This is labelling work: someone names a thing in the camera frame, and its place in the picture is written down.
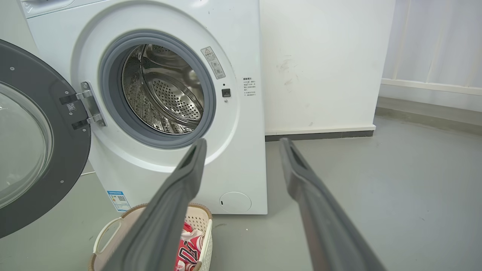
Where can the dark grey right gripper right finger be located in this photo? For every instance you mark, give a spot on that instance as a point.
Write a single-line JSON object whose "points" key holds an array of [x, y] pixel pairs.
{"points": [[324, 226]]}

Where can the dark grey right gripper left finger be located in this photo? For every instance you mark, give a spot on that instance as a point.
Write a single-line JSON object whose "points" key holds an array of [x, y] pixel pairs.
{"points": [[162, 222]]}

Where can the round dark washer door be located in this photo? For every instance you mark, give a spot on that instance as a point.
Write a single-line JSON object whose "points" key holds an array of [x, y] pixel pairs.
{"points": [[67, 158]]}

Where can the white front-load washing machine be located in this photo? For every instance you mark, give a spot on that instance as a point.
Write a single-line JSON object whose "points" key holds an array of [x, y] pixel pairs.
{"points": [[244, 150]]}

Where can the steel washing machine drum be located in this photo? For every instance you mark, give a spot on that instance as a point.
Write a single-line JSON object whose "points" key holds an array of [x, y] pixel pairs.
{"points": [[165, 94]]}

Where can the metal door hinge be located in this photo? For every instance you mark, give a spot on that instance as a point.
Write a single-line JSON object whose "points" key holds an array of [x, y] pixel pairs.
{"points": [[92, 105]]}

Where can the grey rubber door gasket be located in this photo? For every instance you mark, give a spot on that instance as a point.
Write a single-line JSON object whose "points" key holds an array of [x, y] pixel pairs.
{"points": [[109, 90]]}

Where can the black door lock socket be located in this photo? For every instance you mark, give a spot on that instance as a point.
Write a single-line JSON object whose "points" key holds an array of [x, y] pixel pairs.
{"points": [[226, 92]]}

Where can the beige perforated laundry basket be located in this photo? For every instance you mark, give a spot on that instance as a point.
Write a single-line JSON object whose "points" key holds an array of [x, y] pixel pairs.
{"points": [[199, 220]]}

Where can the red basketball jersey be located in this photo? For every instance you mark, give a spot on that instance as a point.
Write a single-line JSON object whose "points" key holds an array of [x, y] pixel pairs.
{"points": [[190, 250]]}

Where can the blue energy label sticker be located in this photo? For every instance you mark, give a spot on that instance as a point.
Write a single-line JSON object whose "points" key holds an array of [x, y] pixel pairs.
{"points": [[119, 201]]}

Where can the round white filter cover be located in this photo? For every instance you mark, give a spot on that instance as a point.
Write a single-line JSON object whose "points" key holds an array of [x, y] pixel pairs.
{"points": [[235, 202]]}

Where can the small QR code sticker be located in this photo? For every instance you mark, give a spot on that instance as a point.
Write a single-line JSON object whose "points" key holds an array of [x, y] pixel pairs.
{"points": [[71, 107]]}

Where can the printed text label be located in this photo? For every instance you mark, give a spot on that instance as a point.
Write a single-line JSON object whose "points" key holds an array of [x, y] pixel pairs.
{"points": [[249, 87]]}

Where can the grey warning sticker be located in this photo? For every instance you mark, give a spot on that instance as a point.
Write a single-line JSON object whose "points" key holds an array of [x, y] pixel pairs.
{"points": [[213, 62]]}

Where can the white detergent drawer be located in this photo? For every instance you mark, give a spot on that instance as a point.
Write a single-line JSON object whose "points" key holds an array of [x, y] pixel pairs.
{"points": [[45, 5]]}

